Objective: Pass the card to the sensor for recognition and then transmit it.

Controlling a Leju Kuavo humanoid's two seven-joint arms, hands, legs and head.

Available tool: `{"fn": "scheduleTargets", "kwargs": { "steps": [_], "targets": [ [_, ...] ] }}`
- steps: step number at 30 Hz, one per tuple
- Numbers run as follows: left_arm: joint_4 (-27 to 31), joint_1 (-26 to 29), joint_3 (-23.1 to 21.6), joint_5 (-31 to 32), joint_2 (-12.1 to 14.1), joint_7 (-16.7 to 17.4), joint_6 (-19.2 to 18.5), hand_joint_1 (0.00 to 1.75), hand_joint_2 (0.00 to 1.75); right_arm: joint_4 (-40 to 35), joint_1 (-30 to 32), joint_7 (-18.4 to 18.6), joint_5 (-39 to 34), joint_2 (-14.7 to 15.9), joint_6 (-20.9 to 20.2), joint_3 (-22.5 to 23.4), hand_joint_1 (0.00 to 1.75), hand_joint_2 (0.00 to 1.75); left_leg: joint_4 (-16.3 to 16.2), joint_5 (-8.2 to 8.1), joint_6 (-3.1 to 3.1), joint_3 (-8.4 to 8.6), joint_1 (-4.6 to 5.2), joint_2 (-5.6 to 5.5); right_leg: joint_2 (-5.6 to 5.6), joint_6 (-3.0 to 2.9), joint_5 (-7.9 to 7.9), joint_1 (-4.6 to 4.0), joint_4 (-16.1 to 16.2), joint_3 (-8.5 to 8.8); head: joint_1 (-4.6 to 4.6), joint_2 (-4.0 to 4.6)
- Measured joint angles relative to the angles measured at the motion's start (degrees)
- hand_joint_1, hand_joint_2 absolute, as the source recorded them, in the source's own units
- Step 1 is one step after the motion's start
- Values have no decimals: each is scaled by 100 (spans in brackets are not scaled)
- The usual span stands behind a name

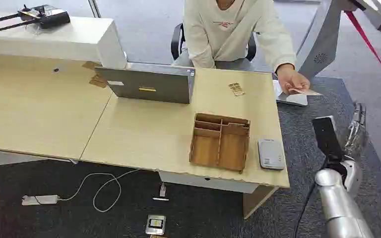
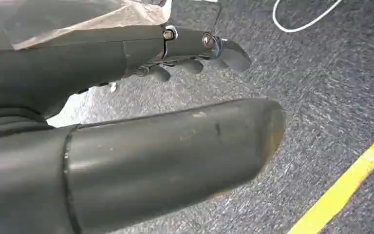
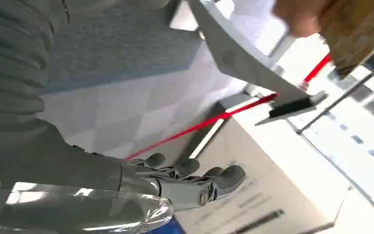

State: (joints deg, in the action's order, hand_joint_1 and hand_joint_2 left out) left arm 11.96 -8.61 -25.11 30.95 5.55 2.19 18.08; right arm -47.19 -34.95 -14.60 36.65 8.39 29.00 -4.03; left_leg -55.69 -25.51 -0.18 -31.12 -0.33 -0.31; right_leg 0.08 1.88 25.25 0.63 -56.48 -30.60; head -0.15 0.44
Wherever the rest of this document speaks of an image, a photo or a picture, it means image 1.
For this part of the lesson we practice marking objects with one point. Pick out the white raised counter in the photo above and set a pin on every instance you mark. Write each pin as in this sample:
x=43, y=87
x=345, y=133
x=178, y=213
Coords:
x=59, y=39

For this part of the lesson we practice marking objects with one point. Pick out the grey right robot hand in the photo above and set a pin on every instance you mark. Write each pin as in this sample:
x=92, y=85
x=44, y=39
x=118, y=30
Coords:
x=356, y=129

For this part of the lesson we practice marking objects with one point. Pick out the grey laptop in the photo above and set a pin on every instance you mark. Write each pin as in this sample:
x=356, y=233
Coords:
x=151, y=85

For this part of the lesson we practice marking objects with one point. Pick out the grey card reader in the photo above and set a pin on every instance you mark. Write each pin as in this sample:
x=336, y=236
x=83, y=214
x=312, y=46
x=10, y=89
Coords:
x=271, y=153

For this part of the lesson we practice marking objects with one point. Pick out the black router with antennas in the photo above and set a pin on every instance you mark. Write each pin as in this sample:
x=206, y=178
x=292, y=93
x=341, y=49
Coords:
x=42, y=17

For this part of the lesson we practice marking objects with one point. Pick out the white power strip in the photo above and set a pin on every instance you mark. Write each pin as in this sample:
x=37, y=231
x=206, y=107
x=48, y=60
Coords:
x=41, y=199

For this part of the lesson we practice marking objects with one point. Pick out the white desk underframe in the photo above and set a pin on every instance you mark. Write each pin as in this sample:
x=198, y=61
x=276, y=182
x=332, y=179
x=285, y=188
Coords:
x=207, y=181

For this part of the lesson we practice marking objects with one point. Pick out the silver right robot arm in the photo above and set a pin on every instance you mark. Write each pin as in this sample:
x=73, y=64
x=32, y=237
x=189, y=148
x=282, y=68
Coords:
x=340, y=200

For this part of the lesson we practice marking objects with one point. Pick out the pale card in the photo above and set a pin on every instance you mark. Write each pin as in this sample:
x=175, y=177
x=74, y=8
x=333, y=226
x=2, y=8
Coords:
x=310, y=92

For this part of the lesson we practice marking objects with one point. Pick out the grey kiosk stand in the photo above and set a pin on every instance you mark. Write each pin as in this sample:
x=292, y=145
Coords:
x=325, y=36

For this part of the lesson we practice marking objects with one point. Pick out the person's left hand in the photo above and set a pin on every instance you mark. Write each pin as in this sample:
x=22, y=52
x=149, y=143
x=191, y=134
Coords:
x=290, y=79

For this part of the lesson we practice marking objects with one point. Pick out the wooden card box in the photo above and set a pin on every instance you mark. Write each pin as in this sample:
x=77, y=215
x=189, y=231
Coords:
x=220, y=142

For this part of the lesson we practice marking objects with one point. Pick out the wooden desk leg panel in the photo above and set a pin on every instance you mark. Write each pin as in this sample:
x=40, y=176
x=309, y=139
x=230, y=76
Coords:
x=258, y=201

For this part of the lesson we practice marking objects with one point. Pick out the small white bracket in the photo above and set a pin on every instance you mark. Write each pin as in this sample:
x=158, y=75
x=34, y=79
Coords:
x=162, y=193

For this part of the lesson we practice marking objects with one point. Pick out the metal floor socket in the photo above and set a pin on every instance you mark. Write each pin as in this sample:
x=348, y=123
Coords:
x=155, y=225

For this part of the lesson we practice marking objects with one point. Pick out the person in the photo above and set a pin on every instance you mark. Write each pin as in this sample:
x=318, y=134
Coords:
x=223, y=36

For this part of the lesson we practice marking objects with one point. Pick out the white flat device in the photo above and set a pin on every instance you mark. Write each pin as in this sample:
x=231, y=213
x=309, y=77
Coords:
x=290, y=98

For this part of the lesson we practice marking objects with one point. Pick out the black office chair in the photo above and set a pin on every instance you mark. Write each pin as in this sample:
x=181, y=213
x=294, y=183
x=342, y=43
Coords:
x=176, y=41

